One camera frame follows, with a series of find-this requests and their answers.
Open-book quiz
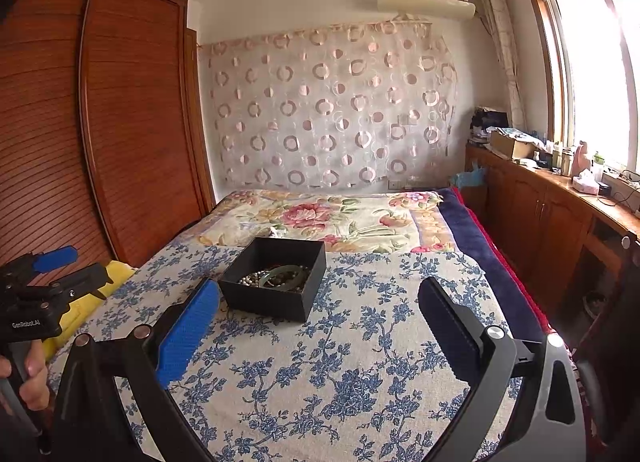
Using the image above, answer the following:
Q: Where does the dark wooden chair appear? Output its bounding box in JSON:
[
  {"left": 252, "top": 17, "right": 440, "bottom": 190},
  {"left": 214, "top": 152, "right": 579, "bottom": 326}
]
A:
[{"left": 575, "top": 236, "right": 640, "bottom": 393}]

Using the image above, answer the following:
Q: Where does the navy blanket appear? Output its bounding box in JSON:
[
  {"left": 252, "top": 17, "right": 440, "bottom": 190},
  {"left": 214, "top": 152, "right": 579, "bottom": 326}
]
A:
[{"left": 432, "top": 187, "right": 546, "bottom": 343}]

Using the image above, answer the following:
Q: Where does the person's left hand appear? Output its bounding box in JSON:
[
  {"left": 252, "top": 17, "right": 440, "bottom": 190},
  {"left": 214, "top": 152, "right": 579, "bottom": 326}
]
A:
[{"left": 21, "top": 341, "right": 52, "bottom": 412}]

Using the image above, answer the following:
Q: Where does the cardboard box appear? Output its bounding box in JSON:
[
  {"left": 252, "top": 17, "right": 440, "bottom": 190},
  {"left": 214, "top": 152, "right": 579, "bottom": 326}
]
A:
[{"left": 489, "top": 129, "right": 538, "bottom": 163}]

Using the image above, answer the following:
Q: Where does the blue floral bed sheet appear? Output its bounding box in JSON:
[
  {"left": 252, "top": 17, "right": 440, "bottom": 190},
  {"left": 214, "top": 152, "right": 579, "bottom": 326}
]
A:
[{"left": 47, "top": 242, "right": 526, "bottom": 462}]

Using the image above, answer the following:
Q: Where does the wooden framed window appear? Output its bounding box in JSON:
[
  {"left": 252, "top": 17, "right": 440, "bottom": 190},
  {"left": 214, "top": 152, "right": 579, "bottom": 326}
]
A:
[{"left": 520, "top": 0, "right": 640, "bottom": 173}]

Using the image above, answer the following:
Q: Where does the blue plastic bag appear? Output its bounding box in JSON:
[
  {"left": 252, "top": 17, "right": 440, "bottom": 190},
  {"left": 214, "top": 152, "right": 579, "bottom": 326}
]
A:
[{"left": 447, "top": 164, "right": 487, "bottom": 189}]

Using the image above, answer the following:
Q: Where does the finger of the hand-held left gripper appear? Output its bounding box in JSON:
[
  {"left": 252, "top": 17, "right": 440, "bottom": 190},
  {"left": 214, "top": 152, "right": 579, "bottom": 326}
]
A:
[
  {"left": 22, "top": 264, "right": 113, "bottom": 313},
  {"left": 0, "top": 246, "right": 78, "bottom": 287}
]

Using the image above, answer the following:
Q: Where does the wooden cabinet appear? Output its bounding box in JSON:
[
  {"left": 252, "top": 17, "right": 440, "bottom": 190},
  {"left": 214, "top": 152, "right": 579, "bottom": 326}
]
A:
[{"left": 465, "top": 142, "right": 640, "bottom": 337}]

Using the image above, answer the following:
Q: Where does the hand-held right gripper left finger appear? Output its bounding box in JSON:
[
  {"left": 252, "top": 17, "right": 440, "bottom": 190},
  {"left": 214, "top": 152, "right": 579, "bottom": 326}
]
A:
[{"left": 50, "top": 278, "right": 221, "bottom": 462}]

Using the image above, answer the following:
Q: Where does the patterned window curtain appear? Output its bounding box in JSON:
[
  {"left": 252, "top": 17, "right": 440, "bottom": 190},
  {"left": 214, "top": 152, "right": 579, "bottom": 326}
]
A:
[{"left": 475, "top": 0, "right": 526, "bottom": 127}]

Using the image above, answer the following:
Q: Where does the wooden wardrobe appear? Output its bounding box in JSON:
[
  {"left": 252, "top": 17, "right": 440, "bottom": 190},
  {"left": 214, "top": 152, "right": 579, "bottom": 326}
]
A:
[{"left": 0, "top": 0, "right": 217, "bottom": 287}]

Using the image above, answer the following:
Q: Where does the dark pile of clothes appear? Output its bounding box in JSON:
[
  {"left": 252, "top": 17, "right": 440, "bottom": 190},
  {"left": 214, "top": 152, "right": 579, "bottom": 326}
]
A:
[{"left": 470, "top": 106, "right": 508, "bottom": 145}]

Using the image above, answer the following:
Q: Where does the black jewelry box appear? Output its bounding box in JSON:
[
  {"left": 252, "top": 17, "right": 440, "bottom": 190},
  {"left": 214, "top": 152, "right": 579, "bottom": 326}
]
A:
[{"left": 217, "top": 237, "right": 327, "bottom": 323}]

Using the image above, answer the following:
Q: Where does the green jade bangle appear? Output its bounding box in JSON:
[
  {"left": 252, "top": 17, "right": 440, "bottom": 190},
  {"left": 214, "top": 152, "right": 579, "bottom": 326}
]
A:
[{"left": 259, "top": 266, "right": 309, "bottom": 291}]

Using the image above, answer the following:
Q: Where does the yellow plush toy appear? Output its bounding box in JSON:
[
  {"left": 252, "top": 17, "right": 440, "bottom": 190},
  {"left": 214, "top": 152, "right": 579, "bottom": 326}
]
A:
[{"left": 42, "top": 261, "right": 136, "bottom": 360}]

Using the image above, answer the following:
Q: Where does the cream floral blanket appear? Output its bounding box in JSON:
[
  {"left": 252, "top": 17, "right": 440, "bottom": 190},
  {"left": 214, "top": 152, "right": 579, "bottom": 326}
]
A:
[{"left": 177, "top": 188, "right": 458, "bottom": 255}]

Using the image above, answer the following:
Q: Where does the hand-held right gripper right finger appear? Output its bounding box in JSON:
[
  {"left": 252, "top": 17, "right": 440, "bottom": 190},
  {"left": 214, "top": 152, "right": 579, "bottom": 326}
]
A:
[{"left": 417, "top": 277, "right": 586, "bottom": 462}]

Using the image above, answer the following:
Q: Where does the circle patterned wall cloth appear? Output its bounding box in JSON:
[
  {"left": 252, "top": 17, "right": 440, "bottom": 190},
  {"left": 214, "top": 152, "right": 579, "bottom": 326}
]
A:
[{"left": 197, "top": 16, "right": 458, "bottom": 190}]

